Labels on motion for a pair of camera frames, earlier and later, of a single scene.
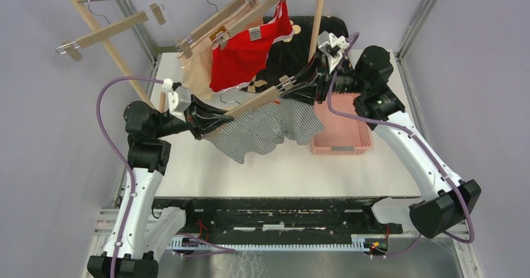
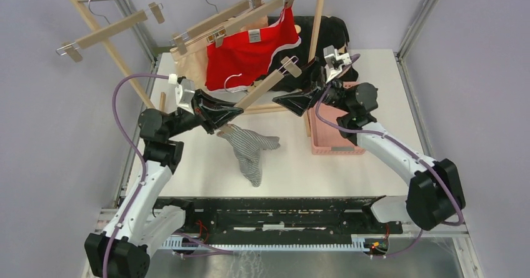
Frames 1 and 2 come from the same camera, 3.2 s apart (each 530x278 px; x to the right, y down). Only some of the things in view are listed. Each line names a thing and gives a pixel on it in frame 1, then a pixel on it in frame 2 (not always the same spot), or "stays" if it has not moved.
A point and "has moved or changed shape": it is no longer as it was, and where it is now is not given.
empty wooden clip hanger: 74,47 stays
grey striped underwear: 262,131 has moved or changed shape
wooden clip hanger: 271,93 → 289,66
